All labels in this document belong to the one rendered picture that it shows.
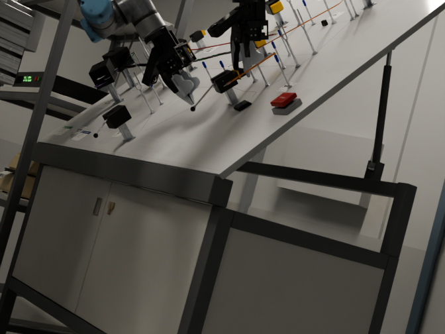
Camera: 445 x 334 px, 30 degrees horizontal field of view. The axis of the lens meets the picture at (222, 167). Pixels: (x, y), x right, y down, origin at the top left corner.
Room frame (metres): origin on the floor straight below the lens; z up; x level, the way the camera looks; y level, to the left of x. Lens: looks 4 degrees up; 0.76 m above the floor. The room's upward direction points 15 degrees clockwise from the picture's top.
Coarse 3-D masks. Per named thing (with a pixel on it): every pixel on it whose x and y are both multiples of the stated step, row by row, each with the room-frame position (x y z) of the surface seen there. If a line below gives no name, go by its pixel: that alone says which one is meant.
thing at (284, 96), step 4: (280, 96) 2.05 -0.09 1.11; (284, 96) 2.03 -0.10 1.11; (288, 96) 2.02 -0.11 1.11; (292, 96) 2.02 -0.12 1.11; (296, 96) 2.02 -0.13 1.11; (276, 100) 2.04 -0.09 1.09; (280, 100) 2.02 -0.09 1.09; (284, 100) 2.01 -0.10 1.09; (288, 100) 2.01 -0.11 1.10; (292, 100) 2.03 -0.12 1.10; (272, 104) 2.04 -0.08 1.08; (276, 104) 2.03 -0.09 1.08; (280, 104) 2.01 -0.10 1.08; (284, 104) 2.01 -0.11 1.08; (288, 104) 2.03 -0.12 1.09
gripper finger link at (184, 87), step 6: (174, 78) 2.20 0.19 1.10; (180, 78) 2.19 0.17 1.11; (180, 84) 2.20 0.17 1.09; (186, 84) 2.19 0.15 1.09; (192, 84) 2.18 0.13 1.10; (180, 90) 2.20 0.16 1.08; (186, 90) 2.20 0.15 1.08; (180, 96) 2.21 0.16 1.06; (186, 96) 2.21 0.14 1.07; (192, 102) 2.22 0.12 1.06
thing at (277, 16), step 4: (268, 0) 2.73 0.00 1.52; (272, 0) 2.70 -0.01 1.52; (276, 0) 2.68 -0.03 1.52; (268, 4) 2.68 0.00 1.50; (272, 4) 2.68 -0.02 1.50; (268, 8) 2.69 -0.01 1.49; (268, 12) 2.72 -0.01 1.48; (272, 12) 2.69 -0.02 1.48; (276, 16) 2.73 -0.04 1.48; (280, 16) 2.72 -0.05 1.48; (276, 20) 2.73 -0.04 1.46; (280, 20) 2.74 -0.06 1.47; (284, 24) 2.73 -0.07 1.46
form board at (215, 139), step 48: (288, 0) 2.99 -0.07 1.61; (336, 0) 2.69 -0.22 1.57; (384, 0) 2.46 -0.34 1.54; (432, 0) 2.25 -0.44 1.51; (192, 48) 3.02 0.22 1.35; (288, 48) 2.48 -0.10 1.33; (336, 48) 2.27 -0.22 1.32; (384, 48) 2.11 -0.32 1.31; (240, 96) 2.30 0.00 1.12; (96, 144) 2.53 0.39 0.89; (144, 144) 2.32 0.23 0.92; (192, 144) 2.14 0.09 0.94; (240, 144) 1.99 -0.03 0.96
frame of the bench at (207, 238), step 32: (32, 192) 2.89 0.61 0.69; (224, 224) 1.93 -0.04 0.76; (256, 224) 1.97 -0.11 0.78; (352, 256) 2.15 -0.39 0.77; (384, 256) 2.21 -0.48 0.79; (32, 288) 2.72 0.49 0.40; (192, 288) 1.94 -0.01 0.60; (384, 288) 2.23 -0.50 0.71; (0, 320) 2.87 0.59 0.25; (64, 320) 2.45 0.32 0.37; (192, 320) 1.92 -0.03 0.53
